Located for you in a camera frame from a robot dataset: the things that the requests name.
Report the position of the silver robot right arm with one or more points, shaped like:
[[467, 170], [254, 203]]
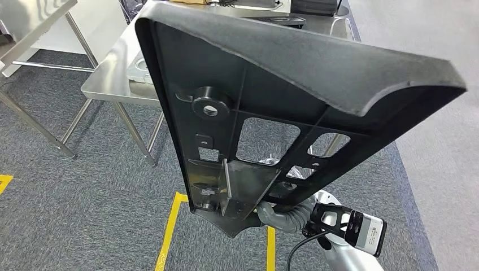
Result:
[[348, 258]]

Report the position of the stainless steel workbench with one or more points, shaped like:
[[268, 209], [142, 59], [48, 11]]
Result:
[[108, 86]]

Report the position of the machined aluminium plate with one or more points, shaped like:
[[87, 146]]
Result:
[[140, 73]]

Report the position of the black plastic licence plate frame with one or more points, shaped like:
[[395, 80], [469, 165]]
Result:
[[299, 67]]

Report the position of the white panel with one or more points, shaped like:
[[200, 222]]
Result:
[[101, 26]]

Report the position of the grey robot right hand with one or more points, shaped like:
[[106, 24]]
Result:
[[269, 217]]

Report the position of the clear acrylic sheet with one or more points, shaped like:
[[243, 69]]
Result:
[[342, 28]]

